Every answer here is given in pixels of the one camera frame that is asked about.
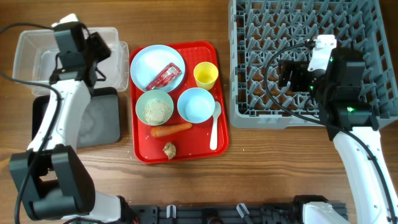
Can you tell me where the light blue plate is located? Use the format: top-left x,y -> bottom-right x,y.
130,45 -> 186,93

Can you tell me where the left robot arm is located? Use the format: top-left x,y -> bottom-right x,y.
9,21 -> 133,223

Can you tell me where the red plastic tray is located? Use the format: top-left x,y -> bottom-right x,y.
129,41 -> 229,164

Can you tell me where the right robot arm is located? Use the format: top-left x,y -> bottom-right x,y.
278,47 -> 397,223

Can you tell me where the orange carrot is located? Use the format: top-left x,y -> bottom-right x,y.
150,123 -> 193,138

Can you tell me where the red snack wrapper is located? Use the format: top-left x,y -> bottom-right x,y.
146,62 -> 182,90

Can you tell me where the white plastic spoon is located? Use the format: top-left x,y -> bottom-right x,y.
210,101 -> 221,151

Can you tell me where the grey dishwasher rack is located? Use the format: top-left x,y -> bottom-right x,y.
228,0 -> 397,129

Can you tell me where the yellow plastic cup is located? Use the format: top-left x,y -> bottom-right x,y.
193,62 -> 219,90

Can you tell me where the light blue bowl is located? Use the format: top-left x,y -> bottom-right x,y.
177,87 -> 215,124

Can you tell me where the beige food lump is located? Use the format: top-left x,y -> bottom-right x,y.
163,142 -> 177,159

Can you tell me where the green bowl with rice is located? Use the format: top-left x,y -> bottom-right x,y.
135,90 -> 174,126

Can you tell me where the clear plastic bin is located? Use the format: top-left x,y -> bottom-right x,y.
12,27 -> 129,92

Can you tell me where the black waste bin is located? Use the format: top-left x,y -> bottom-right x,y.
31,86 -> 122,149

